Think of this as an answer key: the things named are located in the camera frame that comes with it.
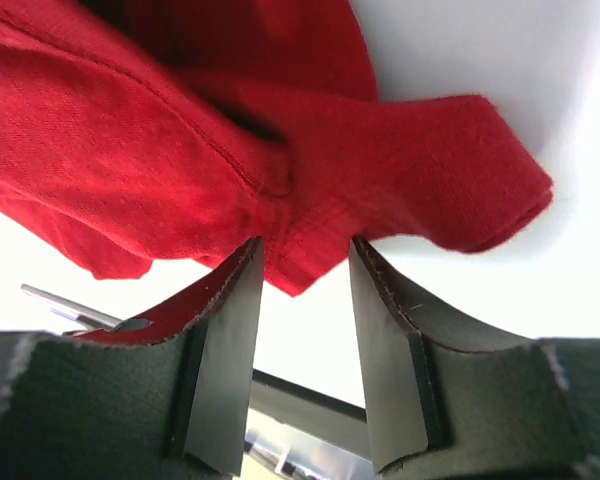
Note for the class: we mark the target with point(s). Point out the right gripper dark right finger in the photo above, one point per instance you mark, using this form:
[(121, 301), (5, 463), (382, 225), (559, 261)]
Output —
[(450, 397)]

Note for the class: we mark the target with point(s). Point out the red t shirt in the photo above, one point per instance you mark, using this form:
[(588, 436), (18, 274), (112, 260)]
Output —
[(132, 131)]

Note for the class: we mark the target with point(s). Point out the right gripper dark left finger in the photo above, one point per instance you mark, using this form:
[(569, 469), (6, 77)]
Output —
[(163, 396)]

